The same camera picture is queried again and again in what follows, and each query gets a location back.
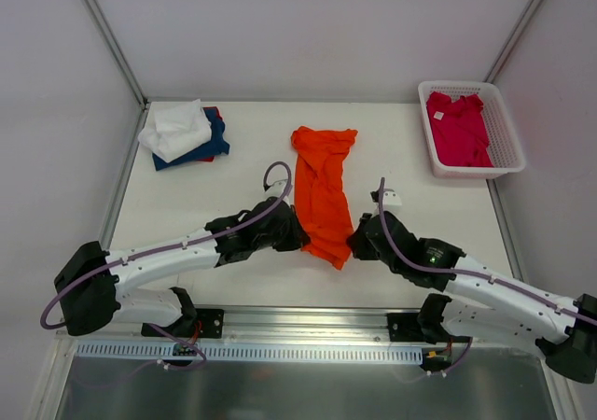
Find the aluminium mounting rail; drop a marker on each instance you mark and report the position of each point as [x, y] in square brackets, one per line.
[303, 326]

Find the magenta t-shirt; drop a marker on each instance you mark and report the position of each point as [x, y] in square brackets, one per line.
[458, 129]

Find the orange t-shirt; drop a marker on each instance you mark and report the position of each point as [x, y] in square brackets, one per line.
[321, 204]

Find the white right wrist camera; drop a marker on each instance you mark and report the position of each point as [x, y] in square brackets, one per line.
[387, 198]

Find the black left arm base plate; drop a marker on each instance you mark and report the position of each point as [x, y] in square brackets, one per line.
[195, 323]

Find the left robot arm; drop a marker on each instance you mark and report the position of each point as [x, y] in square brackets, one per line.
[97, 287]

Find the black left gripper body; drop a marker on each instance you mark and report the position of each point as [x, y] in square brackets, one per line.
[289, 227]

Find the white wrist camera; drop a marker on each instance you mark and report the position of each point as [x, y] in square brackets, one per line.
[387, 198]
[280, 189]

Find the blue folded t-shirt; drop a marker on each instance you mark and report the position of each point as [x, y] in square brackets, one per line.
[192, 156]

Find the white slotted cable duct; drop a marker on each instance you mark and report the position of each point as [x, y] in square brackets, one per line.
[253, 352]

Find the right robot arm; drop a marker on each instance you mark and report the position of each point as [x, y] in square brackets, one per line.
[466, 300]

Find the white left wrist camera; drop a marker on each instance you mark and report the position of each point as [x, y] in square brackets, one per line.
[280, 189]

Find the white folded t-shirt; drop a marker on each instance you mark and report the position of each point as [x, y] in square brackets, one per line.
[176, 131]

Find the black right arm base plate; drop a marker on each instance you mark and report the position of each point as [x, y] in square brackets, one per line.
[403, 327]

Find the white plastic basket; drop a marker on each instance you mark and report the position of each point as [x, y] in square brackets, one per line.
[505, 149]

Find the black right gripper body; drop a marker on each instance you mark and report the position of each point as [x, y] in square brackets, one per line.
[367, 235]

